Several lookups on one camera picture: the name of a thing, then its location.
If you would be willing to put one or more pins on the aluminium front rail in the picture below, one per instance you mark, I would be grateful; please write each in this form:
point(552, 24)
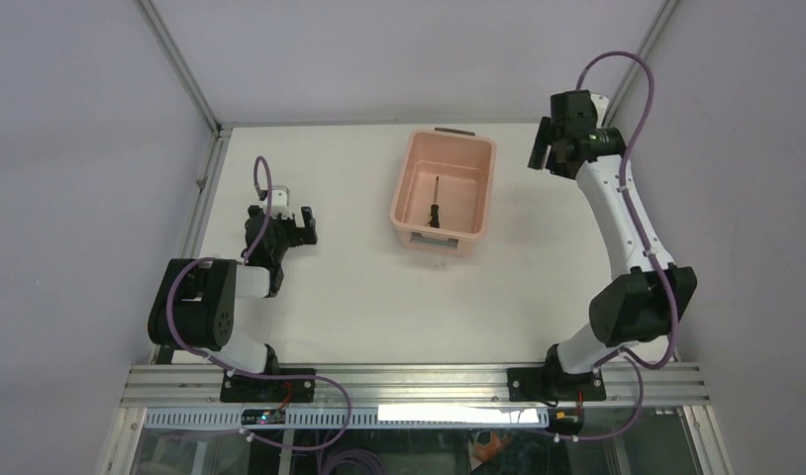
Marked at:
point(371, 385)

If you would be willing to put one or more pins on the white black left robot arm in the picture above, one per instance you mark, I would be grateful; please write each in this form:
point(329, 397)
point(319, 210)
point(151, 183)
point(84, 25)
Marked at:
point(194, 307)

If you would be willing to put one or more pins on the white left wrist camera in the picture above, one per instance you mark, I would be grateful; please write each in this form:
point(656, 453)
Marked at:
point(279, 196)

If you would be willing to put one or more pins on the aluminium left frame post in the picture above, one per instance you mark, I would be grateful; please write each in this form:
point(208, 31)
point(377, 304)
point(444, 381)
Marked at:
point(178, 64)

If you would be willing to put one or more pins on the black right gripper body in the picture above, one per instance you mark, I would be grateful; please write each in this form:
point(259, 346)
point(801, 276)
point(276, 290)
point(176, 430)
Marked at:
point(547, 143)

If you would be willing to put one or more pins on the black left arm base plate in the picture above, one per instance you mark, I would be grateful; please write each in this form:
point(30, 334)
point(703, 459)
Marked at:
point(298, 387)

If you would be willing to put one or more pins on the white slotted cable duct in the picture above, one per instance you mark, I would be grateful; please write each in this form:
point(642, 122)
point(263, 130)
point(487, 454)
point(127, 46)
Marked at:
point(388, 416)

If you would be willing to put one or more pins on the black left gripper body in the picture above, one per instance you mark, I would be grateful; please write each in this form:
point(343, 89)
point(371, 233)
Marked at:
point(293, 232)

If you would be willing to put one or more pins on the pink plastic bin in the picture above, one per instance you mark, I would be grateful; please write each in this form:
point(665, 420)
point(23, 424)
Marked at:
point(465, 163)

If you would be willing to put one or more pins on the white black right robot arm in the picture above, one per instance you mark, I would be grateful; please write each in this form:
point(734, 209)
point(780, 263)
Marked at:
point(648, 291)

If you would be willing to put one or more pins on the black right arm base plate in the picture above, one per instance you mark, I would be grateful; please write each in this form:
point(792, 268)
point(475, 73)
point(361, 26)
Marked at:
point(547, 385)

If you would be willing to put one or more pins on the black yellow screwdriver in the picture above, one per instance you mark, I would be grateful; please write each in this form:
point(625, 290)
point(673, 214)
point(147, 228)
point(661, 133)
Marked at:
point(434, 216)

